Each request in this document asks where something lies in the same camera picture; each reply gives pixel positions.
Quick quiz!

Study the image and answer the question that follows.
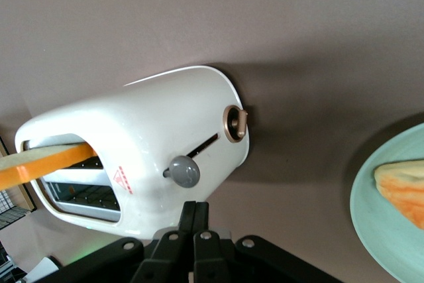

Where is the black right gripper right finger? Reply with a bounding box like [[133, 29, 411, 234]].
[[193, 201, 241, 283]]

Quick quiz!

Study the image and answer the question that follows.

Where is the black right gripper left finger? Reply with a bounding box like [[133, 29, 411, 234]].
[[131, 200, 197, 283]]

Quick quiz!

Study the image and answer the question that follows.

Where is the white two-slot toaster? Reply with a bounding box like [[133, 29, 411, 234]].
[[15, 65, 251, 241]]

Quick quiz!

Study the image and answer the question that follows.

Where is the toast slice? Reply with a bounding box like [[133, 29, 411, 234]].
[[0, 142, 99, 192]]

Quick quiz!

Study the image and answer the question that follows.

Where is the pale green round plate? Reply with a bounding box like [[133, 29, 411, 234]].
[[350, 120, 424, 282]]

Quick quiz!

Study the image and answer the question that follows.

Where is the triangular orange pastry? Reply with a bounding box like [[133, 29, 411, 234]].
[[373, 158, 424, 231]]

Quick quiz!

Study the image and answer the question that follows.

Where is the brown table mat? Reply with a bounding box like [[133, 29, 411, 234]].
[[0, 0, 424, 283]]

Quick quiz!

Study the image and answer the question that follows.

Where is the wire basket with wooden panels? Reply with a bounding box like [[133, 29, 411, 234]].
[[0, 127, 36, 231]]

